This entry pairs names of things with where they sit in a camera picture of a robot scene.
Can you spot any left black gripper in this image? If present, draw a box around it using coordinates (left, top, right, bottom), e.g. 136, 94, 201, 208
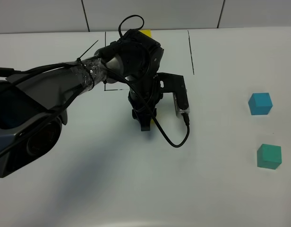
128, 73, 163, 131

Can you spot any blue block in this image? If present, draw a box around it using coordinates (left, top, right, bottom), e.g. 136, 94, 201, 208
248, 93, 273, 115

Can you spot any green block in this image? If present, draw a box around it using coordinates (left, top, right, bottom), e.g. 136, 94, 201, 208
257, 144, 282, 170

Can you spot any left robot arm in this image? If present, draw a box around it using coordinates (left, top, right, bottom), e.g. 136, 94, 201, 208
0, 29, 163, 178

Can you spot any yellow template block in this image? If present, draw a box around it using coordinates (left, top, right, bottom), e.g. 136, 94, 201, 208
140, 30, 152, 38

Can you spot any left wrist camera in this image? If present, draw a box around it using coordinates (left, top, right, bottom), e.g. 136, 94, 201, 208
158, 72, 189, 117

